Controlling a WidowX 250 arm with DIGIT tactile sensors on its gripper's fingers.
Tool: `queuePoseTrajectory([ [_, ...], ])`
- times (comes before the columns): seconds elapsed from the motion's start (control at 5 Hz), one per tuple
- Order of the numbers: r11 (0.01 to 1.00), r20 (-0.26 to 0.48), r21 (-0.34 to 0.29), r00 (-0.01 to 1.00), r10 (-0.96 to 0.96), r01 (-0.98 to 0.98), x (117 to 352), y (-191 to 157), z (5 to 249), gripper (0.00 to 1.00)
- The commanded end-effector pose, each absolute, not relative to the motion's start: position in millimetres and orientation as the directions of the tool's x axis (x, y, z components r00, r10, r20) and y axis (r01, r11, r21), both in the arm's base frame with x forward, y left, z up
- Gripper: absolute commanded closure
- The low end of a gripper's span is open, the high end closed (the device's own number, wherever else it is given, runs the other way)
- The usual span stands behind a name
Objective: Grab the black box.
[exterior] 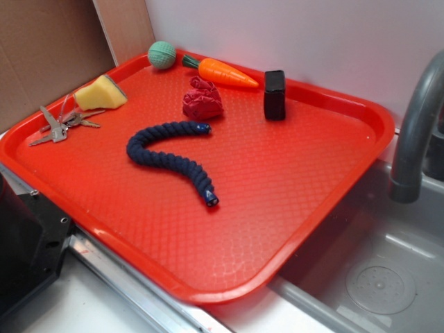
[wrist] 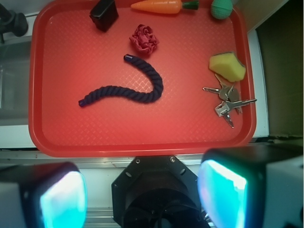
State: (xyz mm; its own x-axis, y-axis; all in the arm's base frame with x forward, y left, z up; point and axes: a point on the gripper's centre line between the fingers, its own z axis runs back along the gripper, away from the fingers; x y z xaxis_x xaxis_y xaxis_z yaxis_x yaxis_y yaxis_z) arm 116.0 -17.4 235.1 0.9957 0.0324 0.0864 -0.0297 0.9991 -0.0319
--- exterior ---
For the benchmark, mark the black box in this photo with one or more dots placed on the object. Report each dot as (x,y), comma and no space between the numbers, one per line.
(274,95)

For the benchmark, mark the red plastic tray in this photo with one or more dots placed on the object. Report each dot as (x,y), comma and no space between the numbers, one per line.
(275,180)

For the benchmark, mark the crumpled red cloth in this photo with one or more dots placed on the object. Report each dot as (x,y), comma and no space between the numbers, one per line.
(202,101)

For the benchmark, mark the orange toy carrot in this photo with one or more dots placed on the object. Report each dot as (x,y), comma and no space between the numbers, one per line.
(219,72)

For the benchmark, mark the green rubber ball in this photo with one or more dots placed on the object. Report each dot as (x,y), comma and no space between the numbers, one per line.
(162,55)

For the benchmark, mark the yellow sponge wedge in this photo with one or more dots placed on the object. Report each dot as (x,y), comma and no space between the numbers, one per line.
(102,93)

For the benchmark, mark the silver key bunch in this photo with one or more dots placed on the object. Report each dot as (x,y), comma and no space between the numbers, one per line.
(57,127)

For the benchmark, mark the grey faucet spout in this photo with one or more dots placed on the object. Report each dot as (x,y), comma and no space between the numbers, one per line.
(419,150)

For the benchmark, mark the grey sink basin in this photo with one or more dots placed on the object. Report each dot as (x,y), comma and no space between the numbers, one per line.
(372,265)

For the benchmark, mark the brown cardboard panel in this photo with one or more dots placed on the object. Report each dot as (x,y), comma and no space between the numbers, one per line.
(49,48)

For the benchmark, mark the silver metal rail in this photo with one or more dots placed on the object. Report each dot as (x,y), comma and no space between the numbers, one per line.
(97,292)

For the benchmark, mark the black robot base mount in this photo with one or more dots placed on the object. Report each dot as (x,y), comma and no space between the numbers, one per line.
(35,233)

